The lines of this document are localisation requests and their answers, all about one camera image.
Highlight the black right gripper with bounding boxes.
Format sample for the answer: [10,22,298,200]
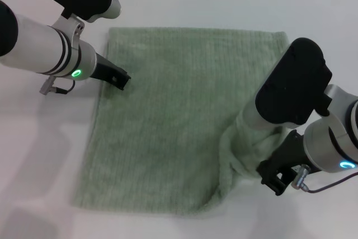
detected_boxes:
[257,129,307,196]

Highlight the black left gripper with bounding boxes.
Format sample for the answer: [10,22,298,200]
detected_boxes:
[91,54,132,91]

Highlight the light green ribbed towel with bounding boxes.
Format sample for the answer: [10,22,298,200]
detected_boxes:
[72,26,291,216]

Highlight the right arm cable with connector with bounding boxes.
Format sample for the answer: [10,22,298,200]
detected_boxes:
[290,165,358,194]

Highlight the arm cable with connector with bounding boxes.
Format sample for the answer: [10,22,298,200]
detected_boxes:
[290,165,358,194]
[39,78,76,96]

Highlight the left arm cable with connector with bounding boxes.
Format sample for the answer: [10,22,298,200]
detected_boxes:
[39,78,76,96]

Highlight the black grey right wrist camera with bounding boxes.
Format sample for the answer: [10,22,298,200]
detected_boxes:
[242,37,333,139]

